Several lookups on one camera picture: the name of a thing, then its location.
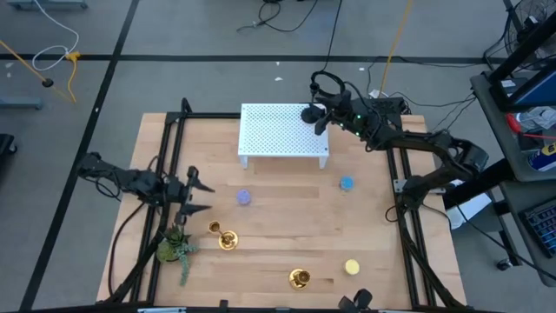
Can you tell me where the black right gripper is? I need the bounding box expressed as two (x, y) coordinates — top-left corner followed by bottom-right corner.
(310, 89), (356, 137)

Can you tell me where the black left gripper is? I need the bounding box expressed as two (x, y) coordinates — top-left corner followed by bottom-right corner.
(161, 166), (215, 226)

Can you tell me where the gold candlestick holder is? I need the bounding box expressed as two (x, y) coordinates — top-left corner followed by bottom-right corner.
(288, 268), (312, 291)
(208, 220), (240, 252)

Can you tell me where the green potted succulent plant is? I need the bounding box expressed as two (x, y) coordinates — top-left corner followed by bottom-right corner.
(156, 222), (200, 287)

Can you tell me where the white perforated metal shelf riser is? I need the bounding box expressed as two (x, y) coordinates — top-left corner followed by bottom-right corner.
(237, 103), (330, 170)

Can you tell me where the black power box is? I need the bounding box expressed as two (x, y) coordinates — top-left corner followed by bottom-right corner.
(368, 97), (410, 117)

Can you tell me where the grey equipment cart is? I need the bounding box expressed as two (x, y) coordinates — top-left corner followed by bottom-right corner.
(470, 71), (556, 288)

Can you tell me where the black rounded device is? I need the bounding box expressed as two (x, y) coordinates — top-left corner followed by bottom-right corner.
(337, 288), (374, 312)

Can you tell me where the black chair caster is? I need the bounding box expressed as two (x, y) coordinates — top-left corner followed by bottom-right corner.
(0, 133), (18, 157)

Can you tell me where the grey blue trolley foot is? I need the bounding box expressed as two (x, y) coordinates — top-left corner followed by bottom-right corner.
(0, 97), (44, 110)
(6, 0), (89, 11)

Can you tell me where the clear plastic bag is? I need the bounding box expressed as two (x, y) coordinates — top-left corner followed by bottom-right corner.
(519, 106), (556, 132)

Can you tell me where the blue screen monitor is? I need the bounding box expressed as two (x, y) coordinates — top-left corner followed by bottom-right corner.
(489, 64), (556, 112)

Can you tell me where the blue yellow spray can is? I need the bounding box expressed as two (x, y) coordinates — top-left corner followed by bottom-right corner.
(526, 142), (556, 173)

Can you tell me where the black floor fan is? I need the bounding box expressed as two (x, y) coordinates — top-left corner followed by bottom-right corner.
(503, 0), (556, 73)

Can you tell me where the black keyboard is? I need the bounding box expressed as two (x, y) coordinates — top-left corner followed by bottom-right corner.
(520, 197), (556, 258)

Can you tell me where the black coiled cable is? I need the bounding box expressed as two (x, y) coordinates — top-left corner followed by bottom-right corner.
(310, 0), (348, 100)

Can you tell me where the black aluminium table frame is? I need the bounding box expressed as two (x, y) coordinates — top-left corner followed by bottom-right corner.
(97, 97), (468, 312)

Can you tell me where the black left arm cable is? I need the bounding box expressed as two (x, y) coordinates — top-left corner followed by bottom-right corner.
(107, 200), (148, 297)

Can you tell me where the long yellow extension cable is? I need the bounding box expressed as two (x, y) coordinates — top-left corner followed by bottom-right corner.
(378, 0), (414, 96)

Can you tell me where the black floor cable bundle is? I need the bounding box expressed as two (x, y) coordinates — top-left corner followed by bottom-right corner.
(236, 0), (319, 34)

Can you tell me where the yellow plug cable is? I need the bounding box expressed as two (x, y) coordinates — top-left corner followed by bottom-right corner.
(64, 50), (82, 103)

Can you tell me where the red handled tool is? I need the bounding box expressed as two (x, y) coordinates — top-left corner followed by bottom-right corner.
(505, 112), (523, 135)

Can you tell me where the white floor cable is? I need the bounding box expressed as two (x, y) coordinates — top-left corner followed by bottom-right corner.
(30, 0), (81, 73)

